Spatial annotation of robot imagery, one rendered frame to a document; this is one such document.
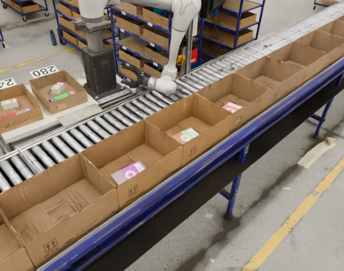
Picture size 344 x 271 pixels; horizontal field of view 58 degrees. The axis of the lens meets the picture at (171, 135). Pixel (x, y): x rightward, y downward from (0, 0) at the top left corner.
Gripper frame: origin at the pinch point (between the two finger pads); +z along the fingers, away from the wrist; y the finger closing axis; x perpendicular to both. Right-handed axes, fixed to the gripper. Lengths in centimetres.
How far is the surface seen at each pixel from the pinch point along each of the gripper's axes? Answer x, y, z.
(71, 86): -5.0, 20.7, 39.2
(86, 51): -4.0, -13.6, 26.6
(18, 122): -60, 15, 50
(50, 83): -7, 22, 56
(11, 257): -151, -28, -11
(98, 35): 1.5, -25.9, 19.7
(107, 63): -1.7, -7.5, 11.7
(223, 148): -65, -20, -79
